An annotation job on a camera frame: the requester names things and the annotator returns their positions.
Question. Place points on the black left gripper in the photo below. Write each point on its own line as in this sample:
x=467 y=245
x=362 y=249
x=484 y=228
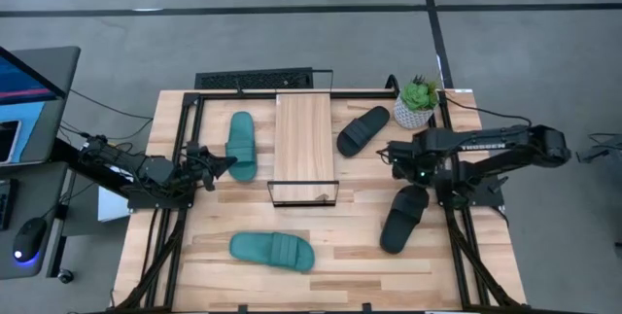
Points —
x=196 y=165

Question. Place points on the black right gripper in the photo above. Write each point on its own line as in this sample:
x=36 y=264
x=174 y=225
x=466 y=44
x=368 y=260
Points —
x=408 y=161

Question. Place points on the teal green slide sandal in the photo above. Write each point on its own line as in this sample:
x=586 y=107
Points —
x=241 y=158
x=272 y=251

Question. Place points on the black slide sandal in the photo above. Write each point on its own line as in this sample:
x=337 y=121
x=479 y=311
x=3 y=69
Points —
x=362 y=131
x=401 y=226

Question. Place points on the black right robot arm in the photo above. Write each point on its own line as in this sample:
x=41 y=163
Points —
x=486 y=141

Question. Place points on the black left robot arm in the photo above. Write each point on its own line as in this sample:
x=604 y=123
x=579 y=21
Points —
x=155 y=170

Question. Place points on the green plant white patterned pot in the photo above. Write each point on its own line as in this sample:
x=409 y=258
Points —
x=413 y=112

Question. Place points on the black keyboard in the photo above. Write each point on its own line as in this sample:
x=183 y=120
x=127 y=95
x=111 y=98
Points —
x=252 y=80
x=5 y=204

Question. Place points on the white box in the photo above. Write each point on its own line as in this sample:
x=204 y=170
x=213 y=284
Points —
x=112 y=204

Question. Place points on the grey desk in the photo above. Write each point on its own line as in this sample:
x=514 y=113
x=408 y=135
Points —
x=44 y=192

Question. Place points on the small black round object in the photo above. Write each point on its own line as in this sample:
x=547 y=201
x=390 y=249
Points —
x=65 y=275

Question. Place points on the computer monitor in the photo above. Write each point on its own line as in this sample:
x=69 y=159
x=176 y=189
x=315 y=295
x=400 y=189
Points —
x=29 y=119

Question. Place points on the black computer mouse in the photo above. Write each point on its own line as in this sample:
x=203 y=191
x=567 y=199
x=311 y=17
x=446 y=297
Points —
x=29 y=236

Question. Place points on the black table frame rails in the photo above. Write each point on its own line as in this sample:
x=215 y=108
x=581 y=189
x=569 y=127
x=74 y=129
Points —
x=218 y=95

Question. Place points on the wooden shelf black metal frame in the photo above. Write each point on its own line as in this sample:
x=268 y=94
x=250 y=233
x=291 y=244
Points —
x=303 y=139

